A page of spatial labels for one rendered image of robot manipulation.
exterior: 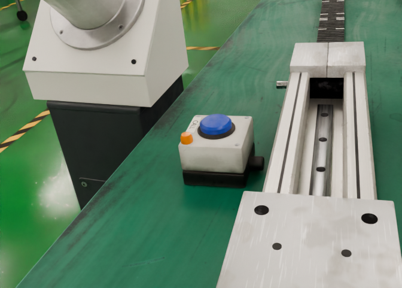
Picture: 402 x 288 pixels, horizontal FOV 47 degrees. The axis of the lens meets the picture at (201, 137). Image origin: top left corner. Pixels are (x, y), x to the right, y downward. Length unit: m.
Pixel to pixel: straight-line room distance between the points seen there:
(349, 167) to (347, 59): 0.25
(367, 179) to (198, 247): 0.19
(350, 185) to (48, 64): 0.61
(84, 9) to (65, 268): 0.43
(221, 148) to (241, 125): 0.05
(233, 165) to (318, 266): 0.27
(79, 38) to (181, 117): 0.24
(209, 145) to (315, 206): 0.23
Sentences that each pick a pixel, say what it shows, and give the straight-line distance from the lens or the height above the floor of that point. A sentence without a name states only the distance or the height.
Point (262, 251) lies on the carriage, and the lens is 0.32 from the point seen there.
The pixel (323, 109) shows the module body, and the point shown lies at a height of 0.84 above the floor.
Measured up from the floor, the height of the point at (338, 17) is 0.81.
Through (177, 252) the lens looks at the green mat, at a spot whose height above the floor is 0.78.
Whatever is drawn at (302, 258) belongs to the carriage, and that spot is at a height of 0.90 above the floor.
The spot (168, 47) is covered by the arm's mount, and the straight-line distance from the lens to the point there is 0.85.
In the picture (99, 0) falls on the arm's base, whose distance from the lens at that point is 0.80.
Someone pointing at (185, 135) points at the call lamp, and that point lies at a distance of 0.55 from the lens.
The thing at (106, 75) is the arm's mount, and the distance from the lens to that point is 0.81.
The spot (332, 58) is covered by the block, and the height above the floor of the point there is 0.87.
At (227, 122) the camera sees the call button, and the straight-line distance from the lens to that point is 0.57.
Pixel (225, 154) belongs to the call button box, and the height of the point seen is 0.83.
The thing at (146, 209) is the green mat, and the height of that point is 0.78.
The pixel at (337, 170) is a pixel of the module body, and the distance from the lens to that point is 0.52.
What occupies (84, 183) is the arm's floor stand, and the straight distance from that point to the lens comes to 0.98.
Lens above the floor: 1.13
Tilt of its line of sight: 30 degrees down
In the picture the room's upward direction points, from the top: 8 degrees counter-clockwise
